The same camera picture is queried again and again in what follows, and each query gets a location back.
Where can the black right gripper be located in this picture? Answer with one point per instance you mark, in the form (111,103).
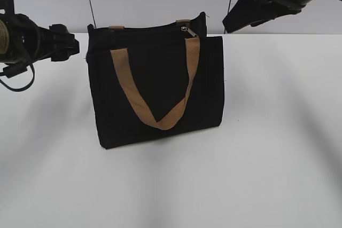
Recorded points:
(254,12)

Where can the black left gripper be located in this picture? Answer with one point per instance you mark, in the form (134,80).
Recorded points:
(21,38)

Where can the silver zipper pull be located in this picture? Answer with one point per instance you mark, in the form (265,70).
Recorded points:
(189,31)

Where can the black tote bag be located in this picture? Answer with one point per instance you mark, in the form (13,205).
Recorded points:
(116,122)

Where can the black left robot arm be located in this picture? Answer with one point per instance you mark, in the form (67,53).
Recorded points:
(7,7)

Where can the tan front bag handle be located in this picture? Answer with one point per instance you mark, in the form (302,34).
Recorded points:
(157,78)

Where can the tan bag handle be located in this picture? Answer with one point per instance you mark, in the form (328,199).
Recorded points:
(157,78)
(171,25)

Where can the tan rear bag handle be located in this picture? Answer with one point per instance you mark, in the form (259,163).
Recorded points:
(171,25)

